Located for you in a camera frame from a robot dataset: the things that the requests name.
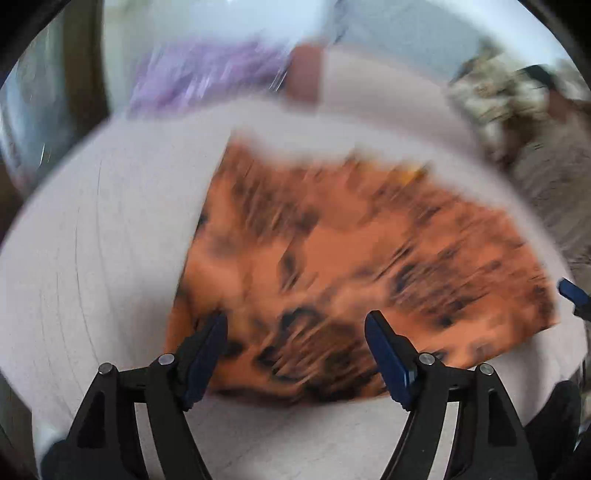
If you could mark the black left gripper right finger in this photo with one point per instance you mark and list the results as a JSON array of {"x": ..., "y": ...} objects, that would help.
[{"x": 489, "y": 440}]

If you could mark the grey pillow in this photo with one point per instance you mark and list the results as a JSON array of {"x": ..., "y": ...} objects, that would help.
[{"x": 421, "y": 34}]

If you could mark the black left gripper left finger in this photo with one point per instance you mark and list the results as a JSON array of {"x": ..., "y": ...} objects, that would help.
[{"x": 103, "y": 441}]

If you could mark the beige striped cushion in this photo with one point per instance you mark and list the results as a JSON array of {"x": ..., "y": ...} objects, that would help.
[{"x": 552, "y": 171}]

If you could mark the cream brown patterned blanket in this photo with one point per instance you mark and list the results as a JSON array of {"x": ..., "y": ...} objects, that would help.
[{"x": 508, "y": 101}]

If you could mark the wooden glass-panel wardrobe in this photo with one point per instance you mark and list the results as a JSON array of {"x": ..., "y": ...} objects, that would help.
[{"x": 54, "y": 95}]

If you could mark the purple floral garment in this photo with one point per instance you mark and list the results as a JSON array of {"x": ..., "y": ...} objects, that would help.
[{"x": 177, "y": 77}]

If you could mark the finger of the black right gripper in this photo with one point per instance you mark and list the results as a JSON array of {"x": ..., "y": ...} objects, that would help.
[{"x": 578, "y": 297}]

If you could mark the orange black floral garment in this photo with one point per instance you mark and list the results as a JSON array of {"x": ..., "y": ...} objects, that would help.
[{"x": 296, "y": 255}]

